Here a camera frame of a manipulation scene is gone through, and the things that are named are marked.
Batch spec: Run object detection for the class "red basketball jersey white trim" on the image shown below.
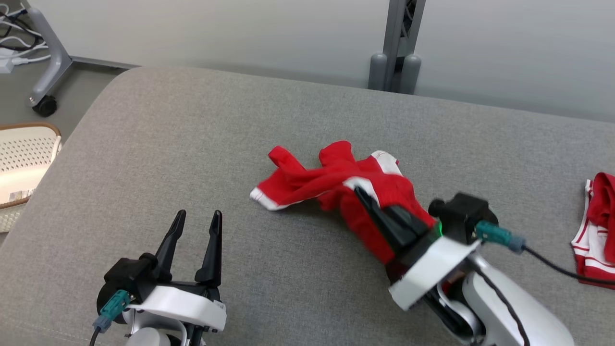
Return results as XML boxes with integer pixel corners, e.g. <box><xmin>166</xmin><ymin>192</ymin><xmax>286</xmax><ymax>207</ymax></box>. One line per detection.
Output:
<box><xmin>571</xmin><ymin>172</ymin><xmax>615</xmax><ymax>290</ymax></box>

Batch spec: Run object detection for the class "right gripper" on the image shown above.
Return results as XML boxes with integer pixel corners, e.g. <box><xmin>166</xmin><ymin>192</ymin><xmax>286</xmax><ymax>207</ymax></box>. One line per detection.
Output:
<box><xmin>353</xmin><ymin>186</ymin><xmax>481</xmax><ymax>311</ymax></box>

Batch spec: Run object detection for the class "white perforated laundry basket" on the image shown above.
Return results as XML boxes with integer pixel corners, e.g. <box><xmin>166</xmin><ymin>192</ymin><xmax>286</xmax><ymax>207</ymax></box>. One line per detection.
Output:
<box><xmin>0</xmin><ymin>123</ymin><xmax>63</xmax><ymax>234</ymax></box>

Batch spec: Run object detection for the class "white power cable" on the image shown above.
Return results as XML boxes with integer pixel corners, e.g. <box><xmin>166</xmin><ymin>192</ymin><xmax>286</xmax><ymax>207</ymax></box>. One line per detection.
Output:
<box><xmin>0</xmin><ymin>41</ymin><xmax>51</xmax><ymax>74</ymax></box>

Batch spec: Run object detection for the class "teal plug black cable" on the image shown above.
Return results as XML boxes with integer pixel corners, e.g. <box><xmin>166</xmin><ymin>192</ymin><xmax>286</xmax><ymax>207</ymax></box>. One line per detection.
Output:
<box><xmin>89</xmin><ymin>289</ymin><xmax>131</xmax><ymax>346</ymax></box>
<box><xmin>475</xmin><ymin>220</ymin><xmax>615</xmax><ymax>286</ymax></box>

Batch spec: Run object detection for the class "grey cart leg with caster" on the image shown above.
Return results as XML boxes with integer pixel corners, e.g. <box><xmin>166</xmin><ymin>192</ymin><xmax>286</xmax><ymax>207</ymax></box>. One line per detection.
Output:
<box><xmin>19</xmin><ymin>0</ymin><xmax>73</xmax><ymax>117</ymax></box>

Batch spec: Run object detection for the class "grey fabric sofa seat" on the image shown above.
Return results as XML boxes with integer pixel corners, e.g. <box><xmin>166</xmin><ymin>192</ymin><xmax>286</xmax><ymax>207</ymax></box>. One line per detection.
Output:
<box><xmin>0</xmin><ymin>66</ymin><xmax>615</xmax><ymax>346</ymax></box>

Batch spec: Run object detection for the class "right teal plug black cable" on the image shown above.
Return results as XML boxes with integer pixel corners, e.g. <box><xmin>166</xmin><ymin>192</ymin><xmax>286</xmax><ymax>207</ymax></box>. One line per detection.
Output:
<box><xmin>475</xmin><ymin>220</ymin><xmax>615</xmax><ymax>286</ymax></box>

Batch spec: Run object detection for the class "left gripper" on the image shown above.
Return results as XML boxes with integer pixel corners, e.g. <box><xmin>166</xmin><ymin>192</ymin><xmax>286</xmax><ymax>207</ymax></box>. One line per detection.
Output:
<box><xmin>126</xmin><ymin>210</ymin><xmax>227</xmax><ymax>333</ymax></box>

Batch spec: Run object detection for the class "grey metal partition post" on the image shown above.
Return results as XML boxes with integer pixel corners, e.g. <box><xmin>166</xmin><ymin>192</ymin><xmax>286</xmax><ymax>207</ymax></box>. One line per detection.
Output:
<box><xmin>369</xmin><ymin>0</ymin><xmax>426</xmax><ymax>95</ymax></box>

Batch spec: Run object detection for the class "red shorts white stripe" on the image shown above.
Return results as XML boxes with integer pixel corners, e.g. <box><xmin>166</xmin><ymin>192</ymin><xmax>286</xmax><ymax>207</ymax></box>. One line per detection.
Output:
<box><xmin>250</xmin><ymin>140</ymin><xmax>438</xmax><ymax>266</ymax></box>

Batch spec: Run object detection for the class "left teal plug black cable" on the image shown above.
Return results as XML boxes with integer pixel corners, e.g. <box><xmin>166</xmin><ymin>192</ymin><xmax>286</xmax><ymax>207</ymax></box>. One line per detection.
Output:
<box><xmin>89</xmin><ymin>289</ymin><xmax>131</xmax><ymax>346</ymax></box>

